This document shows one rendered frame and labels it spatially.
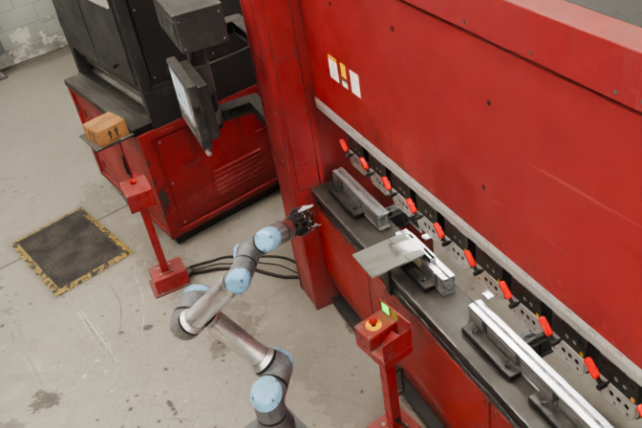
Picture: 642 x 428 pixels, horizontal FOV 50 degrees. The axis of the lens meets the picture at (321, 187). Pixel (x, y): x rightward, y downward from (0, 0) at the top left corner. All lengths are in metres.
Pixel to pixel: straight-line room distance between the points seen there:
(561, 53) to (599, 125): 0.20
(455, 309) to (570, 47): 1.49
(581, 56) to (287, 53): 1.90
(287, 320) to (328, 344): 0.34
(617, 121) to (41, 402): 3.53
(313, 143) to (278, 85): 0.41
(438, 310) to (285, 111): 1.26
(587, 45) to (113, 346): 3.49
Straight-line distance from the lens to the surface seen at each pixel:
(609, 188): 1.88
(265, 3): 3.28
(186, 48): 3.39
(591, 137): 1.86
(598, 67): 1.74
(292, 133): 3.57
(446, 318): 2.94
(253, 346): 2.66
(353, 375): 3.92
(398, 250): 3.08
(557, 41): 1.82
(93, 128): 4.47
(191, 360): 4.23
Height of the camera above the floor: 2.98
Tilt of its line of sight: 34 degrees down
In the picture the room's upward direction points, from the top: 10 degrees counter-clockwise
